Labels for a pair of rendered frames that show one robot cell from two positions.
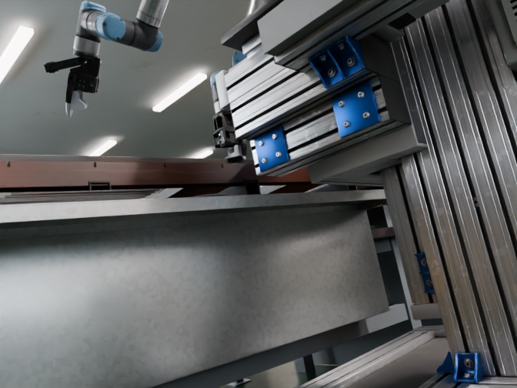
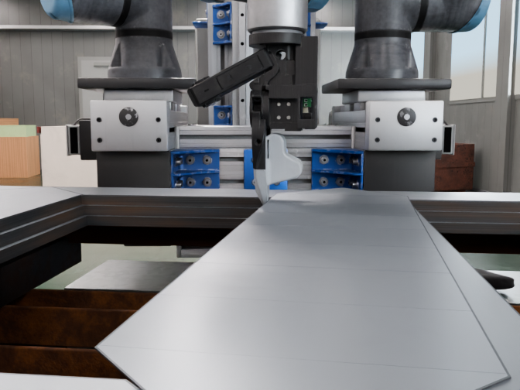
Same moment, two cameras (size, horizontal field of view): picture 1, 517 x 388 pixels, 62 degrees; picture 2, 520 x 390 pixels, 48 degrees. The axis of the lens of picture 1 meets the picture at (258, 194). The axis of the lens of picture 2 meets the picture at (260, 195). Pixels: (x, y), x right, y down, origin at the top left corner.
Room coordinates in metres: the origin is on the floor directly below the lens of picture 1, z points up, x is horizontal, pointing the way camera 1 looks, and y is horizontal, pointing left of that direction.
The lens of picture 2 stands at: (1.99, 0.57, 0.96)
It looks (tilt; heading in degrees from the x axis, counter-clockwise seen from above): 7 degrees down; 225
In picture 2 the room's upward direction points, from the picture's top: straight up
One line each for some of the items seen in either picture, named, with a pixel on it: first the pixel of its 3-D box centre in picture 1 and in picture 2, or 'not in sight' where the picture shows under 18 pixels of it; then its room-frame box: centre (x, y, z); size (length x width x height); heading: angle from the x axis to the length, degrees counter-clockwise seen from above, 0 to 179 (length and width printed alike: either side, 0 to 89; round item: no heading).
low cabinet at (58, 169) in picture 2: not in sight; (140, 159); (-2.40, -6.06, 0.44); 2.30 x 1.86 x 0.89; 45
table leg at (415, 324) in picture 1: (401, 289); not in sight; (1.76, -0.48, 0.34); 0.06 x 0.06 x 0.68; 38
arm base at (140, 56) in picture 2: not in sight; (145, 56); (1.28, -0.47, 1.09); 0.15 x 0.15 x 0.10
